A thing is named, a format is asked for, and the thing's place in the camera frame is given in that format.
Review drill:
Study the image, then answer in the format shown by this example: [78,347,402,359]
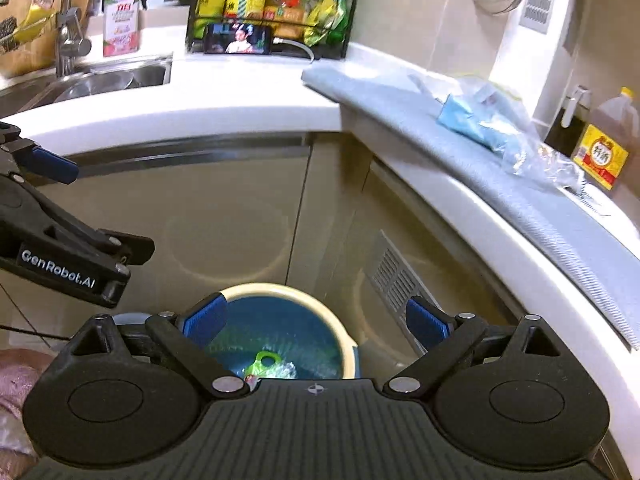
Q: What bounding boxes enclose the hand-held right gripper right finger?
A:
[382,297,563,401]

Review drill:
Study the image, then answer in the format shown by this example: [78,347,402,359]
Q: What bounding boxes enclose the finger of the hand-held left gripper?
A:
[0,172,155,267]
[0,120,79,184]

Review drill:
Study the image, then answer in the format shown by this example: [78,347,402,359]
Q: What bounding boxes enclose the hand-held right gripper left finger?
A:
[65,292,258,401]

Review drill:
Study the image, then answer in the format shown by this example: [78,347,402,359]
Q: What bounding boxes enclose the cream trash bin blue liner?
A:
[112,282,358,382]

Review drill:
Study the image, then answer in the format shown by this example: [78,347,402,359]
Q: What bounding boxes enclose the clear plastic bag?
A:
[409,74,587,194]

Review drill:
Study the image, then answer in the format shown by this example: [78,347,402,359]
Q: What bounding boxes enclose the blue plastic packet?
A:
[437,93,512,154]

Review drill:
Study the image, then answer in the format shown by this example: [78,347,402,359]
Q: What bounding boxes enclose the green and clear plastic wrapper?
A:
[243,351,297,382]

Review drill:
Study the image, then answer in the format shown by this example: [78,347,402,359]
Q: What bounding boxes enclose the wooden cutting board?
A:
[0,0,92,79]

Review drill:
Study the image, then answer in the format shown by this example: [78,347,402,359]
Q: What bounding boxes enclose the beige kitchen cabinet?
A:
[0,130,626,461]

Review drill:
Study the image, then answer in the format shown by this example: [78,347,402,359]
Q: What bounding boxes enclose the steel kitchen faucet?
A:
[0,0,93,77]

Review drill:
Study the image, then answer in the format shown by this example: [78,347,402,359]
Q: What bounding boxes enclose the stainless steel sink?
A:
[0,54,174,117]

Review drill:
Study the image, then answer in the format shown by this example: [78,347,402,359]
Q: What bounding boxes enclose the person's pink fuzzy clothing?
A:
[0,349,57,480]

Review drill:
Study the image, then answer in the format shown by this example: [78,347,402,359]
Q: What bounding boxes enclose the yellow sponge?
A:
[15,2,58,43]

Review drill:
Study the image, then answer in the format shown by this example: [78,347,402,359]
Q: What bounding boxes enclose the pink dish soap bottle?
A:
[102,0,144,59]

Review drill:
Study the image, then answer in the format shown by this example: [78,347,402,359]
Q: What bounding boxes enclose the white printed paper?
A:
[570,184,617,219]

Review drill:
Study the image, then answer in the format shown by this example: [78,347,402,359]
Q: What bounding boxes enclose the grey counter mat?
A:
[301,62,640,352]

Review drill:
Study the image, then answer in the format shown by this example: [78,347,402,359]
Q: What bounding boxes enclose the black smartphone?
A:
[203,22,274,56]

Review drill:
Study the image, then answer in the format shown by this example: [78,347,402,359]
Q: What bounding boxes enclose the dark sauce dispenser bottle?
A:
[544,85,594,159]

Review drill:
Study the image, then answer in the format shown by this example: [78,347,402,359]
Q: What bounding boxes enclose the yellow cap cooking wine jug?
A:
[572,87,640,192]

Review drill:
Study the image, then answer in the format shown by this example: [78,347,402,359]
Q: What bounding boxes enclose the yellow green snack bags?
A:
[304,0,354,47]

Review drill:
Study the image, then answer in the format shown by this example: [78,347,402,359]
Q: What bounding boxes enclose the white charging cable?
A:
[272,37,317,64]

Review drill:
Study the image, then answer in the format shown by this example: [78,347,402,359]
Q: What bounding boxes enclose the black wire condiment rack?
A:
[186,0,357,59]

